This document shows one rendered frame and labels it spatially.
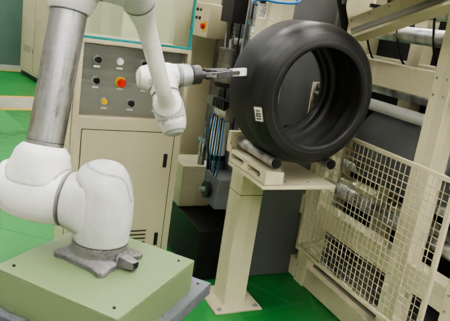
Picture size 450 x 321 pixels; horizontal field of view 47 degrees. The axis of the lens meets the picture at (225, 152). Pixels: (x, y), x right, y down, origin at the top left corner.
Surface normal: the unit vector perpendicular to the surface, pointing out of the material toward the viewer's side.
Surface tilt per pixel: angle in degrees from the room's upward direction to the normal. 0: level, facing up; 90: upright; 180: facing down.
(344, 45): 80
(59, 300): 90
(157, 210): 90
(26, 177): 73
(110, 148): 90
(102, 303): 1
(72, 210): 88
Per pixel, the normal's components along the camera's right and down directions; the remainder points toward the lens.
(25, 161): -0.16, -0.08
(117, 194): 0.61, 0.02
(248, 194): 0.41, 0.29
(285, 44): -0.12, -0.33
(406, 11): -0.90, -0.03
